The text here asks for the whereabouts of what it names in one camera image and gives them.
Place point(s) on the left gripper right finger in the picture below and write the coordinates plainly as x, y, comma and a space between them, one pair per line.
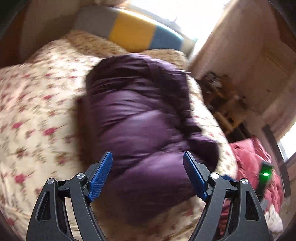
232, 209

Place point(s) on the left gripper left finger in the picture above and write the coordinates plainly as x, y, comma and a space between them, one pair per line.
49, 219

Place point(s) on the purple quilted down jacket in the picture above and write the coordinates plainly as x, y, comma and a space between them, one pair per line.
137, 107

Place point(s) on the pink ruffled blanket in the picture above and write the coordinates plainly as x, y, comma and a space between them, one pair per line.
243, 159

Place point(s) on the wooden bedside shelf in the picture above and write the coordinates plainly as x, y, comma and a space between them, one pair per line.
222, 98

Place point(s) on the floral quilt bedspread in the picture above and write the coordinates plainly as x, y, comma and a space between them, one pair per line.
39, 139

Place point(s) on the window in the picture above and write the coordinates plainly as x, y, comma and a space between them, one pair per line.
194, 19

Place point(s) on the small-floral pillow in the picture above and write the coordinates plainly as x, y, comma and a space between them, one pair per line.
90, 44

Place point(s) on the grey yellow blue headboard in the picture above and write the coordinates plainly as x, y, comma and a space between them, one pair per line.
133, 32

